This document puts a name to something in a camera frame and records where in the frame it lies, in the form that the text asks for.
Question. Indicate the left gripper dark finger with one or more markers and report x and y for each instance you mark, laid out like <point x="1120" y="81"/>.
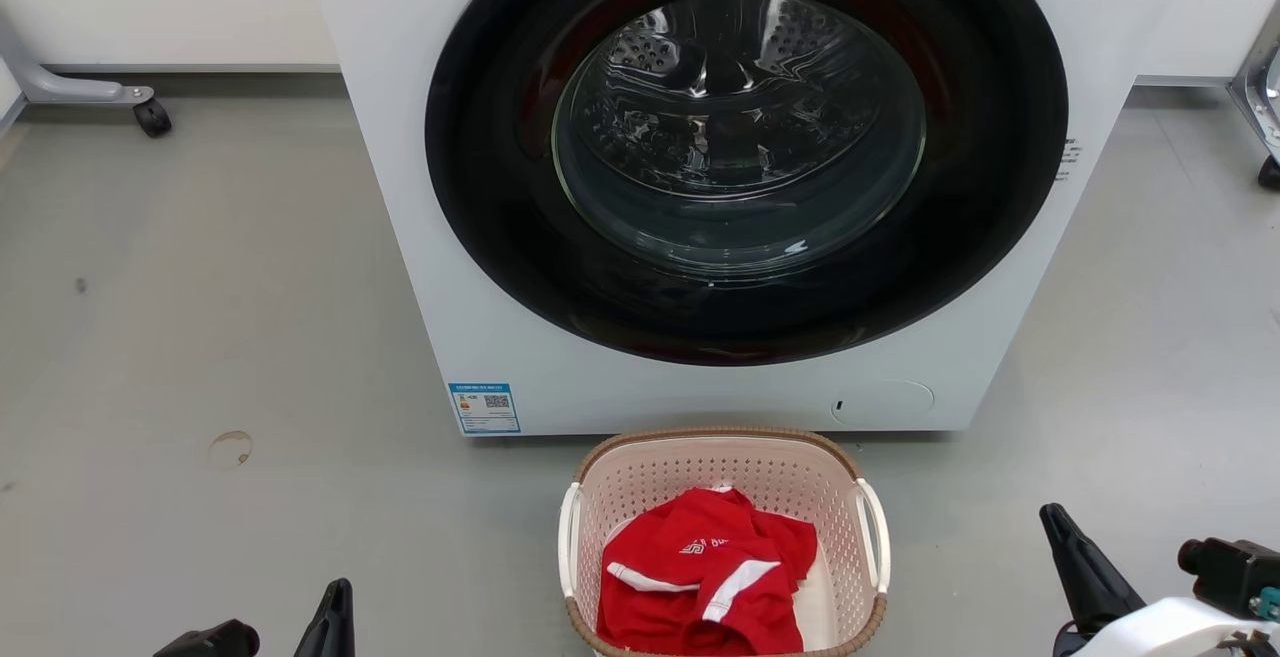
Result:
<point x="335" y="627"/>
<point x="215" y="641"/>

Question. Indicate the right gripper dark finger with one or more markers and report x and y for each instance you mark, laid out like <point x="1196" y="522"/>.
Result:
<point x="1090" y="577"/>
<point x="1235" y="572"/>

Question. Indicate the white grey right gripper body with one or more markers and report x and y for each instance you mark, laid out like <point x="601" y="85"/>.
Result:
<point x="1170" y="632"/>

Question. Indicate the beige perforated laundry basket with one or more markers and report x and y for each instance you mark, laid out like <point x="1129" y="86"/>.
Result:
<point x="690" y="462"/>

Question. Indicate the blue energy label sticker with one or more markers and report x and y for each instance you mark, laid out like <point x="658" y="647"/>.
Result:
<point x="485" y="408"/>

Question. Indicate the oval white filter cover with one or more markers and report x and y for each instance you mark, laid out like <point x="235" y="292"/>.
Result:
<point x="885" y="403"/>

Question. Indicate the red shirt with white stripes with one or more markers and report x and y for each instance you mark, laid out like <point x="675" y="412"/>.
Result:
<point x="680" y="597"/>

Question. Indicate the black caster wheel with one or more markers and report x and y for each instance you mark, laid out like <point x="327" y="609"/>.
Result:
<point x="153" y="117"/>
<point x="1270" y="173"/>

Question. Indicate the white front-load washing machine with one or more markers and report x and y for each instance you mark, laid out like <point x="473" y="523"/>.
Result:
<point x="400" y="187"/>

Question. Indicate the round black glass washer door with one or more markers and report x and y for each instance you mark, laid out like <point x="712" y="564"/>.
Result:
<point x="490" y="187"/>

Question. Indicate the grey metal stand leg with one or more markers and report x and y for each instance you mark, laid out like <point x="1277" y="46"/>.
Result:
<point x="70" y="90"/>
<point x="1262" y="97"/>

